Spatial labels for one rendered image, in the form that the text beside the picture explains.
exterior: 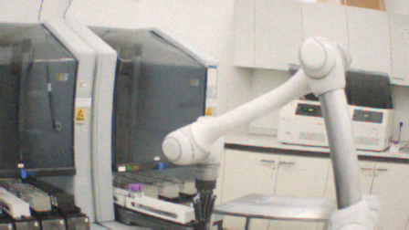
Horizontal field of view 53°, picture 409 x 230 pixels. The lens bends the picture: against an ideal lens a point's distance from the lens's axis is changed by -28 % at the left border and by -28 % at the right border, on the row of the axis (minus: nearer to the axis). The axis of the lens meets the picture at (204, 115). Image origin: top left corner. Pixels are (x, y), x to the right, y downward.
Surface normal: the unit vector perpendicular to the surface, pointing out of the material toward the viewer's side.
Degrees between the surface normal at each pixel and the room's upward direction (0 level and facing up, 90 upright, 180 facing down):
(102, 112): 90
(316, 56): 84
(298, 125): 90
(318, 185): 90
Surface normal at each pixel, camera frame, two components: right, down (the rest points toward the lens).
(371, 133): -0.56, 0.01
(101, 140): 0.83, 0.08
